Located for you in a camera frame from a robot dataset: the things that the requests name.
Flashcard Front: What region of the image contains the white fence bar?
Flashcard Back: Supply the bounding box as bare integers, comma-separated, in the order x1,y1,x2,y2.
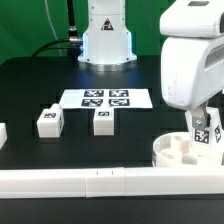
0,166,224,198
0,123,7,150

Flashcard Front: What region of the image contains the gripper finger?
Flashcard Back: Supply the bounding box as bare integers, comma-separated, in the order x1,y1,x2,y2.
191,102,210,130

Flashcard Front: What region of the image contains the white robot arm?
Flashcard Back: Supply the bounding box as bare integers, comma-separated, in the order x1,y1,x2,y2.
78,0,224,130

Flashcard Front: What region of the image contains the white marker sheet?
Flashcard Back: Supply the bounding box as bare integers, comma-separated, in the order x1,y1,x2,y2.
59,89,153,109

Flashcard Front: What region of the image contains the black cable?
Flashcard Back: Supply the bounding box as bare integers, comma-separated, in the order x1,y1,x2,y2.
31,0,84,58

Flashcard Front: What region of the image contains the white front fence bar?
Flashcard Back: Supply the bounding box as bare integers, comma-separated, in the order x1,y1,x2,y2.
0,166,224,198

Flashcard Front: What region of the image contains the white left fence bar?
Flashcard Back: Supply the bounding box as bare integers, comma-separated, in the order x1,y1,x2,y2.
0,123,7,150

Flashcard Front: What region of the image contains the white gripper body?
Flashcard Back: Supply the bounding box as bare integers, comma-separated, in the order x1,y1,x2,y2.
161,36,224,110

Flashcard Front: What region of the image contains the white thin cable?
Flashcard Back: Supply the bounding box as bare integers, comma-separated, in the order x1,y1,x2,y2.
44,0,63,57

